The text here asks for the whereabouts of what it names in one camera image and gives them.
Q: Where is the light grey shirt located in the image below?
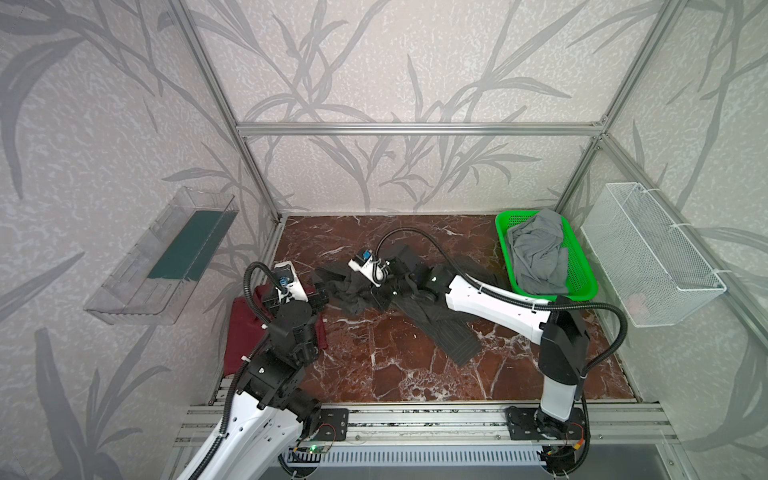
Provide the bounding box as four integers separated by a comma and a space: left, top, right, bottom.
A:
506, 209, 569, 295

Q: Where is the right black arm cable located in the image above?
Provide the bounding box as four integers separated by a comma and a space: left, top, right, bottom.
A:
374, 227, 629, 475

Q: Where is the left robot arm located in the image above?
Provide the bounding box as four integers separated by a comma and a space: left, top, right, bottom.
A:
181, 285, 328, 479

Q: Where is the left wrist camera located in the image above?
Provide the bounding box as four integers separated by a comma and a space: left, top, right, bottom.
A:
273, 261, 308, 303

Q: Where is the aluminium cage frame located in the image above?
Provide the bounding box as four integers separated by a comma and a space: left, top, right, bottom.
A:
167, 0, 768, 349

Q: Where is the clear plastic wall bin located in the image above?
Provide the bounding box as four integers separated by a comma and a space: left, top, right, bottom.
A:
84, 187, 239, 326

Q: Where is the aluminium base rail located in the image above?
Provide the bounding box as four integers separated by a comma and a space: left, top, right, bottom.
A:
173, 401, 679, 448

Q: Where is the dark grey striped shirt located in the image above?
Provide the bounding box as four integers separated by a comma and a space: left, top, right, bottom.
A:
313, 242, 481, 367

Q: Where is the green plastic basket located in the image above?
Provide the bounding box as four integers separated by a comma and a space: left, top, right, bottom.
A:
495, 210, 598, 302

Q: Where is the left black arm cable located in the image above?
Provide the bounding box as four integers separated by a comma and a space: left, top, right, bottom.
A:
185, 261, 287, 480

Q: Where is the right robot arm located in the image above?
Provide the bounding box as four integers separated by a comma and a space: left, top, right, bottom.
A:
364, 259, 590, 439

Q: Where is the maroon folded shirt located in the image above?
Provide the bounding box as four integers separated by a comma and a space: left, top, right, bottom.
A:
222, 284, 328, 377

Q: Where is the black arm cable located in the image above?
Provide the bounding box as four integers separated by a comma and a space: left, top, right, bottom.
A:
185, 261, 287, 480
374, 227, 629, 475

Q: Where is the white wire wall basket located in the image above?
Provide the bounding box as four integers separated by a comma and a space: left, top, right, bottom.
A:
582, 182, 727, 328

